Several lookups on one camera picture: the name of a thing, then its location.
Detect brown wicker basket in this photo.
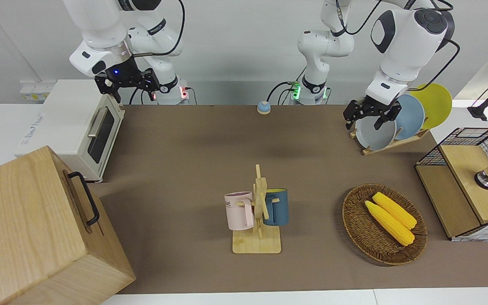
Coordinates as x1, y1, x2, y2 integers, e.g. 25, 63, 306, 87
342, 183, 428, 266

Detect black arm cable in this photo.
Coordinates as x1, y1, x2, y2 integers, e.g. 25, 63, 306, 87
335, 0, 382, 36
132, 0, 185, 58
413, 38, 460, 92

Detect light wooden drawer box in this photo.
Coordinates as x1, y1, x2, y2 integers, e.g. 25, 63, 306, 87
0, 145, 136, 305

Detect brown table mat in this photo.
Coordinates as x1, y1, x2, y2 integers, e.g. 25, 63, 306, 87
87, 104, 488, 295

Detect light blue plate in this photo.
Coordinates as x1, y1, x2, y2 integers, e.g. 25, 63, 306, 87
390, 94, 426, 141

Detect dark blue mug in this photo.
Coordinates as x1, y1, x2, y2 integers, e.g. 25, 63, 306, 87
263, 189, 289, 226

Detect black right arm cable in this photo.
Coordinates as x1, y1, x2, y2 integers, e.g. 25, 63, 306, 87
132, 0, 185, 58

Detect pink mug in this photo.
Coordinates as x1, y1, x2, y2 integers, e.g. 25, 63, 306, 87
225, 191, 255, 231

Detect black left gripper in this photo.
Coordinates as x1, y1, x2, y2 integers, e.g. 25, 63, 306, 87
344, 97, 402, 130

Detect gray plate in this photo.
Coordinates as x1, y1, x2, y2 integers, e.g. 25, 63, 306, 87
354, 114, 397, 151

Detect white oven door handle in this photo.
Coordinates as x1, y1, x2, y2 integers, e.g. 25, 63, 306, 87
87, 107, 109, 138

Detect yellow plate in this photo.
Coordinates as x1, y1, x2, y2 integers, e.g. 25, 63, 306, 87
409, 83, 453, 130

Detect wire and wood shelf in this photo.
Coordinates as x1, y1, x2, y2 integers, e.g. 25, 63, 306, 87
415, 127, 488, 242

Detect wooden plate rack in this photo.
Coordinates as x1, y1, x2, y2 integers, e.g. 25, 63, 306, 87
350, 128, 430, 156

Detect black base cables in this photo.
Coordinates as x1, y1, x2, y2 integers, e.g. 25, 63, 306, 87
267, 80, 302, 105

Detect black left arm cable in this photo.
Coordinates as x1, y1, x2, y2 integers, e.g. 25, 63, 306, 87
413, 38, 460, 92
335, 0, 382, 36

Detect black metal box handle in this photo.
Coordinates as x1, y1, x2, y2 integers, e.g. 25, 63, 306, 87
67, 171, 100, 226

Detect yellow corn cob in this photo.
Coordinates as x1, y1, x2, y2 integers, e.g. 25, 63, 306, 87
372, 192, 417, 230
365, 200, 415, 246

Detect small wooden block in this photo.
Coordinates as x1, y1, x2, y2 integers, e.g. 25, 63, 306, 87
232, 164, 282, 254

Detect white toaster oven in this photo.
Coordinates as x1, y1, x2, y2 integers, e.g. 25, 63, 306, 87
14, 79, 125, 183

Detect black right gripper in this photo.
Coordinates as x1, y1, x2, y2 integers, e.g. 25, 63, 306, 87
95, 57, 160, 104

